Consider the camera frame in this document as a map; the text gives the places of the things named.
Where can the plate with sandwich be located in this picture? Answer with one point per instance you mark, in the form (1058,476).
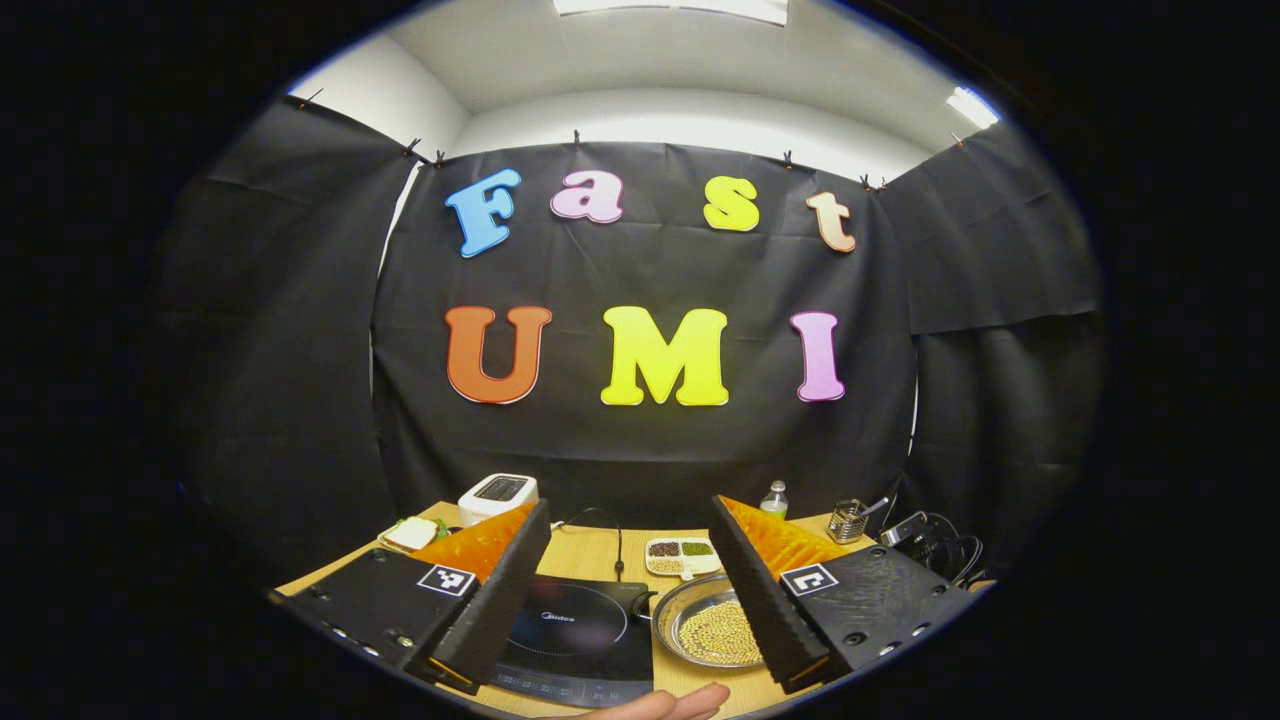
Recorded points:
(412,533)

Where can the black induction cooktop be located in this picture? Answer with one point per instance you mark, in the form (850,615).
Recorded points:
(580,640)

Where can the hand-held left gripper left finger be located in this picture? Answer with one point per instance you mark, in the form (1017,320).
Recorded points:
(500,600)

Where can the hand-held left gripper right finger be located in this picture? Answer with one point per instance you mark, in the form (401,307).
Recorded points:
(765,600)

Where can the long ceiling light panel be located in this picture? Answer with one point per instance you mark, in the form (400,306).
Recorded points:
(670,8)

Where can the white divided dish with grains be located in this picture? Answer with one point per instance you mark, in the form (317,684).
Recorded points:
(683,558)

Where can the metal spoon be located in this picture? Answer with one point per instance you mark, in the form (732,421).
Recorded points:
(875,506)

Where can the green label plastic bottle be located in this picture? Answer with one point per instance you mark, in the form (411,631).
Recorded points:
(774,500)

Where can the small ceiling light panel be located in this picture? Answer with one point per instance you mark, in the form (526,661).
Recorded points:
(972,106)

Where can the grey power adapter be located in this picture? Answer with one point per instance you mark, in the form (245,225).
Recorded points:
(905,528)

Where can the white toaster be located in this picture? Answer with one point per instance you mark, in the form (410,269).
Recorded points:
(497,495)

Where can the steel pot with soybeans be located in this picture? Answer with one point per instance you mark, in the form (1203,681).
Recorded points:
(712,630)

